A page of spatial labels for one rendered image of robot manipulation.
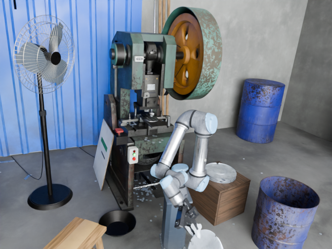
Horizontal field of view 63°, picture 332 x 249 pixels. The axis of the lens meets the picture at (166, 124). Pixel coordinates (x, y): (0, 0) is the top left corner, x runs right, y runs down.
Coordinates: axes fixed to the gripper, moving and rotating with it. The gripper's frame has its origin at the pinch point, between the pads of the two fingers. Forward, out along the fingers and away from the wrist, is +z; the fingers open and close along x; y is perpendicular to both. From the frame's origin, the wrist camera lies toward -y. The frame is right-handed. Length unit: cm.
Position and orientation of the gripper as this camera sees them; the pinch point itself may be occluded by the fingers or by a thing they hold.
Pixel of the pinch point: (197, 237)
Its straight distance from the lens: 154.9
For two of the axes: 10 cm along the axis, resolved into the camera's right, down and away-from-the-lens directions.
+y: 5.8, -2.5, 7.8
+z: 5.3, 8.4, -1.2
